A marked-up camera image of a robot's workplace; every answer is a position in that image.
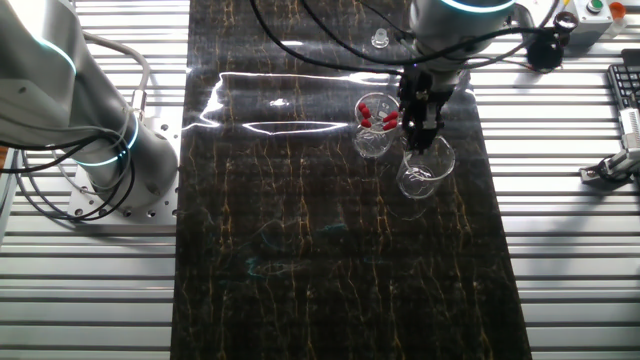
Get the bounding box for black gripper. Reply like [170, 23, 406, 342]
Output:
[398, 67, 454, 153]

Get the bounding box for clear glass beaker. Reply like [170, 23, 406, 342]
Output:
[396, 134, 457, 201]

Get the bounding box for glass beaker with droppers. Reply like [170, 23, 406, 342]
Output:
[353, 91, 404, 160]

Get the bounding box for black marble pattern mat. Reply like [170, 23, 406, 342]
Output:
[169, 0, 532, 360]

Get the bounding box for brown glass bottle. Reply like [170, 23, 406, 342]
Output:
[526, 10, 580, 72]

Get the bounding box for grey box green button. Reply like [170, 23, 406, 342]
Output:
[569, 0, 617, 50]

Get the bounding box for black keyboard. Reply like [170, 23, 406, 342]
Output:
[606, 48, 640, 110]

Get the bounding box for small orange capped bottle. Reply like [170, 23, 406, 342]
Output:
[608, 1, 628, 39]

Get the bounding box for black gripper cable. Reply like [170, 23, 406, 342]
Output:
[298, 0, 556, 67]
[248, 0, 404, 76]

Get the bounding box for metal camera mount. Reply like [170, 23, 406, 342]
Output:
[578, 145, 640, 190]

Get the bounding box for silver depth camera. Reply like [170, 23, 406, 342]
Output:
[618, 106, 640, 151]

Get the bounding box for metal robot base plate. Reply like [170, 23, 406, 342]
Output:
[67, 117, 182, 225]

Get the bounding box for thick grey cable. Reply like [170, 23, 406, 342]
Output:
[81, 30, 153, 123]

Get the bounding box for black base cable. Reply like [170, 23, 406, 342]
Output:
[0, 130, 137, 223]

